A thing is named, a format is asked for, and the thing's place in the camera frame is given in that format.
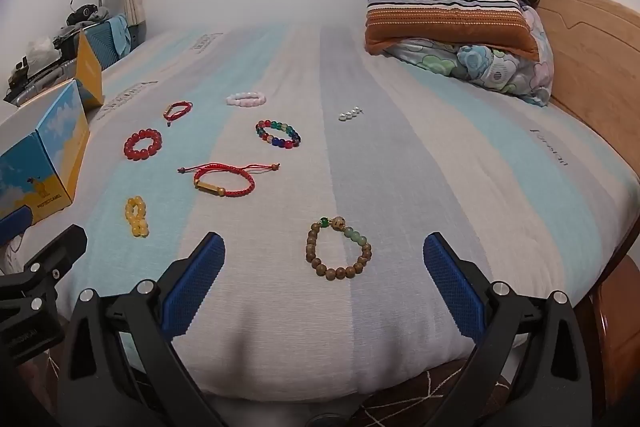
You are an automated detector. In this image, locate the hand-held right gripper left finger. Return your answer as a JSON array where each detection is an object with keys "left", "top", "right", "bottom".
[{"left": 56, "top": 231, "right": 227, "bottom": 427}]

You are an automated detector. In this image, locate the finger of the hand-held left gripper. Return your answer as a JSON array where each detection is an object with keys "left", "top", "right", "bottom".
[{"left": 0, "top": 224, "right": 89, "bottom": 329}]

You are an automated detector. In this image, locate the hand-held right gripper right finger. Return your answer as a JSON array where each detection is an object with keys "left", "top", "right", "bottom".
[{"left": 423, "top": 231, "right": 595, "bottom": 427}]

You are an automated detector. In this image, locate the yellow bead bracelet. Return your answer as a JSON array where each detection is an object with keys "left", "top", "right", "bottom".
[{"left": 125, "top": 195, "right": 150, "bottom": 239}]

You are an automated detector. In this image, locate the red cord gold tube bracelet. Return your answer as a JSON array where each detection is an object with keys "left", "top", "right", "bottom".
[{"left": 177, "top": 162, "right": 281, "bottom": 198}]

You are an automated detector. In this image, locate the white cardboard box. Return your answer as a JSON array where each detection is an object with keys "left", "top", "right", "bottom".
[{"left": 0, "top": 31, "right": 105, "bottom": 248}]

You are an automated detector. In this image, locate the brown wooden bead bracelet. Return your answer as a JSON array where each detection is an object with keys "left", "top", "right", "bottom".
[{"left": 306, "top": 216, "right": 373, "bottom": 281}]

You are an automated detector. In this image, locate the red bead bracelet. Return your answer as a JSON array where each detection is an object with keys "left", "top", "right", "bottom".
[{"left": 124, "top": 128, "right": 163, "bottom": 162}]

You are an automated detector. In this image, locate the multicolour glass bead bracelet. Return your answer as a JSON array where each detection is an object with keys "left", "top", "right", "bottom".
[{"left": 255, "top": 119, "right": 302, "bottom": 148}]

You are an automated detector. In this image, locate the striped bed mattress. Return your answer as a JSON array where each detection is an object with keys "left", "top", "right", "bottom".
[{"left": 50, "top": 24, "right": 640, "bottom": 405}]

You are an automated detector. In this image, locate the grey suitcase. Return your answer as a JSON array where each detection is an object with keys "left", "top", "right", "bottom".
[{"left": 4, "top": 57, "right": 81, "bottom": 108}]

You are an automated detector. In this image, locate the white plastic bag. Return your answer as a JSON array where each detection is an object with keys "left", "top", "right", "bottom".
[{"left": 25, "top": 37, "right": 56, "bottom": 60}]

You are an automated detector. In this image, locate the teal suitcase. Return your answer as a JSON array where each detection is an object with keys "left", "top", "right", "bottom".
[{"left": 82, "top": 14, "right": 133, "bottom": 72}]

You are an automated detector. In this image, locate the floral pillow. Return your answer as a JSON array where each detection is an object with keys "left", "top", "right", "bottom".
[{"left": 382, "top": 4, "right": 555, "bottom": 108}]

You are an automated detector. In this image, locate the light blue cloth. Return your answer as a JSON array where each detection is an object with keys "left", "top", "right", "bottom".
[{"left": 107, "top": 14, "right": 132, "bottom": 55}]

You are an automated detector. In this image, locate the black bag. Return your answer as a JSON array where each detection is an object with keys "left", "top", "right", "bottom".
[{"left": 66, "top": 0, "right": 108, "bottom": 28}]

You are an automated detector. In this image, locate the wooden headboard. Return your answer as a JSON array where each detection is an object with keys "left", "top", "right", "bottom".
[{"left": 537, "top": 0, "right": 640, "bottom": 413}]

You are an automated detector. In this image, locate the striped red orange pillow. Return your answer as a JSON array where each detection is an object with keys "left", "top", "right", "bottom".
[{"left": 364, "top": 0, "right": 541, "bottom": 60}]

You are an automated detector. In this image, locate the small red cord bracelet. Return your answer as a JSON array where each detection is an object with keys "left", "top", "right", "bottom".
[{"left": 163, "top": 101, "right": 194, "bottom": 126}]

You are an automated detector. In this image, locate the pale pink bead bracelet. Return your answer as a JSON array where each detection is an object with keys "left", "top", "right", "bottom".
[{"left": 226, "top": 91, "right": 267, "bottom": 107}]

